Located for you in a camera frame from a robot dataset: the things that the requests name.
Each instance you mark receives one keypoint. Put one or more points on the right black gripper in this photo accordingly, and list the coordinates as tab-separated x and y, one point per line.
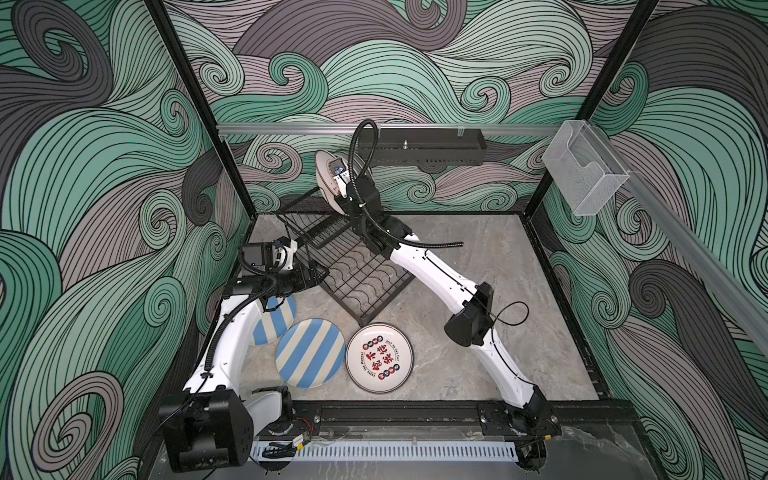
349	206

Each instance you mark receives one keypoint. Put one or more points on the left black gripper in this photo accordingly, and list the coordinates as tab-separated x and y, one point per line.
300	283

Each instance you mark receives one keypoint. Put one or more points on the orange sunburst plate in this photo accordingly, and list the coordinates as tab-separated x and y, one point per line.
322	176

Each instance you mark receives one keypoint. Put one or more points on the black wire dish rack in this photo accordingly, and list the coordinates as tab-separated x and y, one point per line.
362	283

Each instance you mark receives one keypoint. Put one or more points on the white plate red characters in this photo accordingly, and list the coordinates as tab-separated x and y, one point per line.
379	358

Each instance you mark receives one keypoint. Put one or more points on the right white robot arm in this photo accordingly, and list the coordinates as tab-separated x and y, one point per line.
472	324

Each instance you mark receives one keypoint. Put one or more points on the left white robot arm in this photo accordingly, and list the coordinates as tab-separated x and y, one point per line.
208	425

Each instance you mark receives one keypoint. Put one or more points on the blue striped plate far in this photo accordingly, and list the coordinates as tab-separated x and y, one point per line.
276	320

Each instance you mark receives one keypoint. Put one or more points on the blue striped plate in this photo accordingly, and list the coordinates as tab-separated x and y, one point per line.
310	353
276	320

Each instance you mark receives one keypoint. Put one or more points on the blue striped plate near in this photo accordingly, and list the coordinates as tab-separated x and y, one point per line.
310	353

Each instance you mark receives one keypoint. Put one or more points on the black perforated metal tray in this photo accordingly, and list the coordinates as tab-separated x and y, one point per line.
423	147

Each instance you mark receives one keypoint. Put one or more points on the clear plastic holder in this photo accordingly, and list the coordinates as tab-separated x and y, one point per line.
585	167

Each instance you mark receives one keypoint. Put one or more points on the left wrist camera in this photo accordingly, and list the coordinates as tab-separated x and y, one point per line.
285	250

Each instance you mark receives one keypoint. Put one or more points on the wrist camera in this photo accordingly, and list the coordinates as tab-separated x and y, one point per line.
339	176
285	250

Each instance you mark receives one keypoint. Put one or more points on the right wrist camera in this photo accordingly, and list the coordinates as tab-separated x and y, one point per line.
339	176

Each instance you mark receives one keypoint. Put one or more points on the aluminium rail back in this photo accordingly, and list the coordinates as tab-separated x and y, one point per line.
305	128

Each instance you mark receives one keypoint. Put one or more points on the aluminium rail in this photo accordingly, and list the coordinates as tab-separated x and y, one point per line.
305	128
658	188

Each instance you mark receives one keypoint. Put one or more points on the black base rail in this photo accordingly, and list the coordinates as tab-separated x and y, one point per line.
487	417

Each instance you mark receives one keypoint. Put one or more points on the white slotted cable duct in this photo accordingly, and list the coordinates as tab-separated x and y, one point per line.
402	451

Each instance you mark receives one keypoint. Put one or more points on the aluminium rail right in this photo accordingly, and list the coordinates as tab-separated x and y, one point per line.
658	188

